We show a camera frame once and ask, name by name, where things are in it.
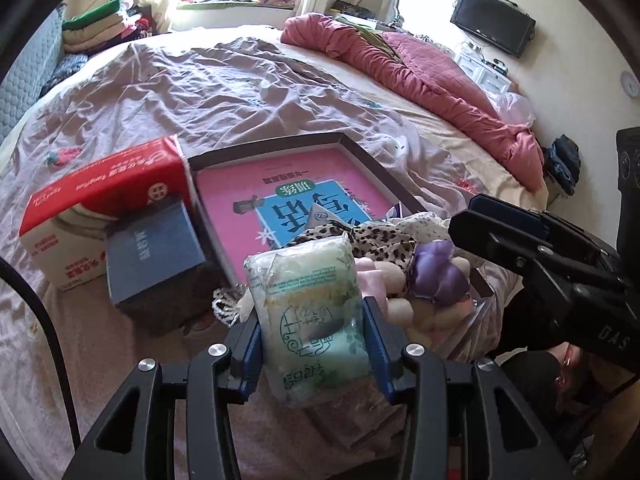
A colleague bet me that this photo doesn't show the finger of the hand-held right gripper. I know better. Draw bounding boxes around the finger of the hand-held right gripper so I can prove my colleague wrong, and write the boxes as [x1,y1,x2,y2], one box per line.
[467,194,556,241]
[447,209,601,286]

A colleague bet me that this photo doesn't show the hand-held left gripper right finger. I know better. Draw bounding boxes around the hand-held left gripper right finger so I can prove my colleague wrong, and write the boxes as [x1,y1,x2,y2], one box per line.
[361,296,576,480]

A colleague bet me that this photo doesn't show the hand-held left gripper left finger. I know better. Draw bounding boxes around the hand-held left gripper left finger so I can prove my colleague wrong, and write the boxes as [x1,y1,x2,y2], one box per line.
[62,317,266,480]

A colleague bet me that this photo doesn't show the purple cloth toy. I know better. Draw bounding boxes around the purple cloth toy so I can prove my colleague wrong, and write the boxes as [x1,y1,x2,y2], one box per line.
[405,240,471,306]

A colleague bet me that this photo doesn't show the white green tissue pack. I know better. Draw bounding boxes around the white green tissue pack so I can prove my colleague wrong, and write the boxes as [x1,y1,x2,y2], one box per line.
[243,232,376,408]

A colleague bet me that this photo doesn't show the dark framed tray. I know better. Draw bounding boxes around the dark framed tray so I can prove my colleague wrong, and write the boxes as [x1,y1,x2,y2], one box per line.
[187,131,493,301]

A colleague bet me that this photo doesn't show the white patterned cloth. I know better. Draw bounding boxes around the white patterned cloth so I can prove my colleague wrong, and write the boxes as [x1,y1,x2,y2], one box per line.
[400,210,451,246]

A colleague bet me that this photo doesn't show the cream plush toy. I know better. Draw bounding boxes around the cream plush toy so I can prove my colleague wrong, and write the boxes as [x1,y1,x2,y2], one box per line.
[357,255,481,346]

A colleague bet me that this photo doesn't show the dark blue clothes bundle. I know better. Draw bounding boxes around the dark blue clothes bundle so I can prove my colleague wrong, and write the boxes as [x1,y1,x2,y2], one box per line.
[542,134,581,196]

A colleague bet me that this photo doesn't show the clear plastic bag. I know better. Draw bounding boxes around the clear plastic bag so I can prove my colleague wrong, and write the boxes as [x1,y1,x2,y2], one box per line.
[492,92,536,128]

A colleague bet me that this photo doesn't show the leopard print cloth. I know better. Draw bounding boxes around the leopard print cloth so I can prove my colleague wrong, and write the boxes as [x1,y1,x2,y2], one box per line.
[285,220,441,271]

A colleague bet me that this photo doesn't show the navy blue box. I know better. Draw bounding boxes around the navy blue box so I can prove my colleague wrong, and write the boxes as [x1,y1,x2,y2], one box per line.
[105,202,208,311]

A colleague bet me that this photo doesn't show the pink comforter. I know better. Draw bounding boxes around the pink comforter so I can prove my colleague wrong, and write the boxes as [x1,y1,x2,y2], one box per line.
[280,12,546,193]

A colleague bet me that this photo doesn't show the white drawer cabinet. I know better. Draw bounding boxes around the white drawer cabinet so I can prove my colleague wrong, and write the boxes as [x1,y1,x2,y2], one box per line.
[455,42,511,93]

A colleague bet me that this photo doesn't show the blue and white packet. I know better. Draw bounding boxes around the blue and white packet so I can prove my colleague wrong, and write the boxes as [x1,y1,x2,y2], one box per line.
[305,202,341,228]

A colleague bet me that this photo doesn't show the pink book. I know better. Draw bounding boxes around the pink book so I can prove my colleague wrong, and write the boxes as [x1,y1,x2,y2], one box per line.
[194,147,401,271]

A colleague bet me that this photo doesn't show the black television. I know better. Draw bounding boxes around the black television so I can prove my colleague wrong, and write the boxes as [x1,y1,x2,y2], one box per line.
[450,0,537,58]

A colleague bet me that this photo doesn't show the red and white tissue box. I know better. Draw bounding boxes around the red and white tissue box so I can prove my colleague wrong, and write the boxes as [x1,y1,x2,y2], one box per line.
[19,135,196,292]

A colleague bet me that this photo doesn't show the green cloth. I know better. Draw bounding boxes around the green cloth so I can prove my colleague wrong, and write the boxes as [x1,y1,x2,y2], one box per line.
[335,15,401,56]

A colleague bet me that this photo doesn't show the purple patterned quilt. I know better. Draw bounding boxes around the purple patterned quilt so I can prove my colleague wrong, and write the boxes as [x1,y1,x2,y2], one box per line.
[0,35,526,480]

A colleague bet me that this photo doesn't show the cream bed sheet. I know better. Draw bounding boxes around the cream bed sheet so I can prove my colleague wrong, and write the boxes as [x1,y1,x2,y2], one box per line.
[0,22,546,311]

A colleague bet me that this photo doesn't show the dark speckled cloth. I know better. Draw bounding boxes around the dark speckled cloth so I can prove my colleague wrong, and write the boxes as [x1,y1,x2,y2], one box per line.
[37,52,91,96]

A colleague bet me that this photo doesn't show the pink and red folded clothes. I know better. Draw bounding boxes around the pink and red folded clothes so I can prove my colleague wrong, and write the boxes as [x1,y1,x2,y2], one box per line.
[120,2,153,41]

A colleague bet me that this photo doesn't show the beige folded blanket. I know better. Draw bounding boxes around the beige folded blanket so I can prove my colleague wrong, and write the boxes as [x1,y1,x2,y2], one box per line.
[62,15,128,53]

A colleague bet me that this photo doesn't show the grey quilted headboard cover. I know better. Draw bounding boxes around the grey quilted headboard cover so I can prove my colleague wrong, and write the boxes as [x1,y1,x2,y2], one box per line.
[0,2,68,133]

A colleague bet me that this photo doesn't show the green folded blanket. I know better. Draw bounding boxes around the green folded blanket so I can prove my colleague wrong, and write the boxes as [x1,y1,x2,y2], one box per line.
[62,0,123,28]

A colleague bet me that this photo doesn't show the black cable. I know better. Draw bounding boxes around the black cable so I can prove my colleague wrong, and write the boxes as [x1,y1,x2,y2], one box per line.
[0,257,83,451]

